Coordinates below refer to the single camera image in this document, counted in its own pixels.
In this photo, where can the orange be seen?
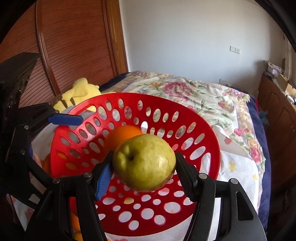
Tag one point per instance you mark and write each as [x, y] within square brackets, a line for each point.
[122, 136]
[75, 224]
[47, 165]

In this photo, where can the cardboard box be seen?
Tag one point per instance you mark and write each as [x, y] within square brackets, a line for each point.
[285, 83]

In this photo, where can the white wall switch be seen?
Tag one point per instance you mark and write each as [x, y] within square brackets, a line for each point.
[235, 49]

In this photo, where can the wooden cabinet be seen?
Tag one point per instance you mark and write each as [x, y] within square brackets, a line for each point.
[277, 120]

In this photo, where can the floral quilt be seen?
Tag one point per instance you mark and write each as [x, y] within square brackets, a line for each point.
[185, 92]

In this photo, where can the white wall socket strip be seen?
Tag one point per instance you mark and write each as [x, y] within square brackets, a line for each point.
[225, 82]

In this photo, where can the wooden wardrobe door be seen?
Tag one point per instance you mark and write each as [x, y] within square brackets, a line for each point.
[69, 46]

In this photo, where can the white small-flower cloth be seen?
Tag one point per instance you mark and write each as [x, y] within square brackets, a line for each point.
[235, 169]

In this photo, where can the dark blue bedspread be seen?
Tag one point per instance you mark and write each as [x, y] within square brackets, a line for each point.
[259, 129]

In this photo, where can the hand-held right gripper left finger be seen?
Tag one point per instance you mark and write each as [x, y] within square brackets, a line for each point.
[104, 179]

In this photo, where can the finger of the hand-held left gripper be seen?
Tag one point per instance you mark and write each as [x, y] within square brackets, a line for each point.
[23, 166]
[66, 119]

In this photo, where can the yellow plush toy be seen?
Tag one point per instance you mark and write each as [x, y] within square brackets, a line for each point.
[81, 91]

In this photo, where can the stack of folded cloths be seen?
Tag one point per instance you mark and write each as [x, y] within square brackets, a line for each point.
[272, 68]

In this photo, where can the teal cloth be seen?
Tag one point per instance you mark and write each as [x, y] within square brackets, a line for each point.
[263, 115]

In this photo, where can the red perforated plastic basket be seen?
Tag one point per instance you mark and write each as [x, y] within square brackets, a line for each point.
[198, 129]

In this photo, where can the patterned curtain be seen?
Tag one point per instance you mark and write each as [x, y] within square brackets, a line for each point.
[289, 60]

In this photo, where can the yellow-green pear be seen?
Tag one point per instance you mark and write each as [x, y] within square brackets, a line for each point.
[145, 162]

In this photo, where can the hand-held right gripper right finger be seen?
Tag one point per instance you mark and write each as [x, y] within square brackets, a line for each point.
[186, 172]

